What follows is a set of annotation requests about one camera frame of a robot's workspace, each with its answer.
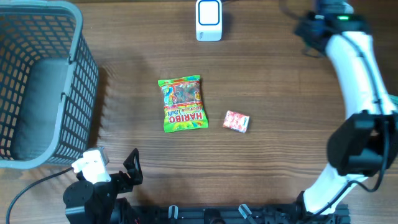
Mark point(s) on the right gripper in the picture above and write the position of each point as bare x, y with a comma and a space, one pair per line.
303, 28

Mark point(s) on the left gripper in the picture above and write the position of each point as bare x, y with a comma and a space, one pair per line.
132, 165

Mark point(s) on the Haribo gummy candy bag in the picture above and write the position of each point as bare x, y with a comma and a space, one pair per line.
183, 105

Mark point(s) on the small red snack box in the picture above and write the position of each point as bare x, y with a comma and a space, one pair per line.
236, 121

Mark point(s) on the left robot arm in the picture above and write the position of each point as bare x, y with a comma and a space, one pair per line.
93, 198

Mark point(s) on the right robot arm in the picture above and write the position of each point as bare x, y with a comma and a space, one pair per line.
365, 145

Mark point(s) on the white barcode scanner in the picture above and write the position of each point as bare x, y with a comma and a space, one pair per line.
208, 20

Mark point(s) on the grey plastic shopping basket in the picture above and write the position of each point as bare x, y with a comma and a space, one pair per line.
49, 82

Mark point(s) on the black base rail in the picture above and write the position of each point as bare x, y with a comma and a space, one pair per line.
229, 215

